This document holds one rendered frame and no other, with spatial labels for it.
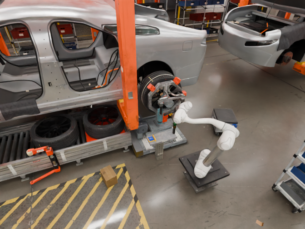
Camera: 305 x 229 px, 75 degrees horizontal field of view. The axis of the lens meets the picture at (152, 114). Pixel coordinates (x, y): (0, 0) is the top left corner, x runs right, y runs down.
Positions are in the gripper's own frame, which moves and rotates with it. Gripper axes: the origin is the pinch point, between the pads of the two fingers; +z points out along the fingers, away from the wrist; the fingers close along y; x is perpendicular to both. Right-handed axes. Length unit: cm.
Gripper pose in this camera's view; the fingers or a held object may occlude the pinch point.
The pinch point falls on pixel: (168, 113)
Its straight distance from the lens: 256.6
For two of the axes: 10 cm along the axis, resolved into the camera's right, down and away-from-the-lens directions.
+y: -7.7, 2.9, -5.8
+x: 3.7, 9.3, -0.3
